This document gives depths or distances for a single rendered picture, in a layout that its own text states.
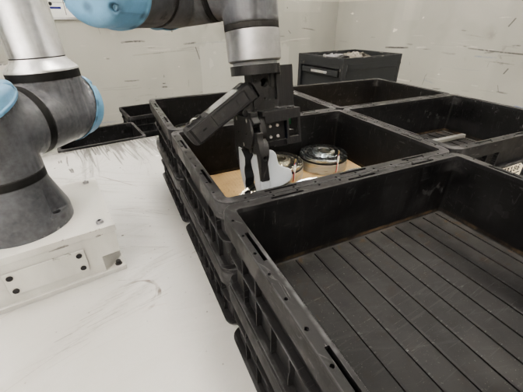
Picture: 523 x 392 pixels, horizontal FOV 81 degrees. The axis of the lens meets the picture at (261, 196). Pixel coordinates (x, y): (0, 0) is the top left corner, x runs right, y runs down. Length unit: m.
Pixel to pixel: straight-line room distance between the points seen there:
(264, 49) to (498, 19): 3.60
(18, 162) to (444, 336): 0.61
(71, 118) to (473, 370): 0.67
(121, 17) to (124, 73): 3.34
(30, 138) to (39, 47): 0.15
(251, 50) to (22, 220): 0.44
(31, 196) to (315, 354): 0.51
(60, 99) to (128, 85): 3.08
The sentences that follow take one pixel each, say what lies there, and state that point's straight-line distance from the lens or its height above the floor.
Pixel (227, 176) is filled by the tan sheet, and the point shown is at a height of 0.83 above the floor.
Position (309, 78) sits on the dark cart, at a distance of 2.46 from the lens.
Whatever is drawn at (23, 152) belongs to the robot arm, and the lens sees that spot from 0.60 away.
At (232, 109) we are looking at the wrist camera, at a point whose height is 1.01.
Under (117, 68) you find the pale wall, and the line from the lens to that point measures 3.69.
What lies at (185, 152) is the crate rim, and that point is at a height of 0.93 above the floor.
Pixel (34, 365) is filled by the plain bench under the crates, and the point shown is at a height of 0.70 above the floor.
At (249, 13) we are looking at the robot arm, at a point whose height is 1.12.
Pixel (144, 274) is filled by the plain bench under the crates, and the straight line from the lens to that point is 0.64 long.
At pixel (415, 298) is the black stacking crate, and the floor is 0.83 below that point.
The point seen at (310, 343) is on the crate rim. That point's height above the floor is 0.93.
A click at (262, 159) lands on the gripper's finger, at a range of 0.44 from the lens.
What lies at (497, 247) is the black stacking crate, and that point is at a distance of 0.56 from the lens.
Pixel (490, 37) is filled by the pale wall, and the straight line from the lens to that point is 3.97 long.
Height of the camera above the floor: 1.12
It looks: 30 degrees down
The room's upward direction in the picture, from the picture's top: straight up
